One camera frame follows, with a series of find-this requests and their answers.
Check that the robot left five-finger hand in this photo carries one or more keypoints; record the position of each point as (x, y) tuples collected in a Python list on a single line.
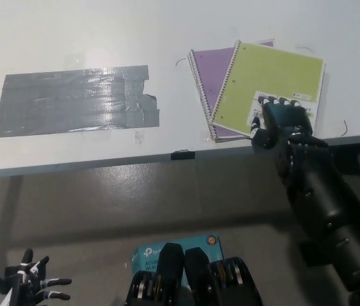
[(26, 280)]

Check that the robot right five-finger hand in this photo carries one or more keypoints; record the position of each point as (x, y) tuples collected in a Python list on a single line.
[(283, 119)]

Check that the green spiral notebook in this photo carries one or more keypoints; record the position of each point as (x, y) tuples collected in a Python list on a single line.
[(272, 73)]

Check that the robot body black blocks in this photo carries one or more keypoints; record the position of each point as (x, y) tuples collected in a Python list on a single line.
[(198, 280)]

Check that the clear tape scrap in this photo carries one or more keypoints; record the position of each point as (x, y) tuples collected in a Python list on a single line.
[(207, 137), (139, 137)]

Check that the purple spiral notebook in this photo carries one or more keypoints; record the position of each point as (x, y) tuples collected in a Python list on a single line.
[(211, 73)]

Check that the teal router box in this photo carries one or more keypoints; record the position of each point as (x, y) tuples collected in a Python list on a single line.
[(211, 247)]

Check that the grey duct tape patch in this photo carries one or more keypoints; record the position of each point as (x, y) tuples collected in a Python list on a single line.
[(74, 102)]

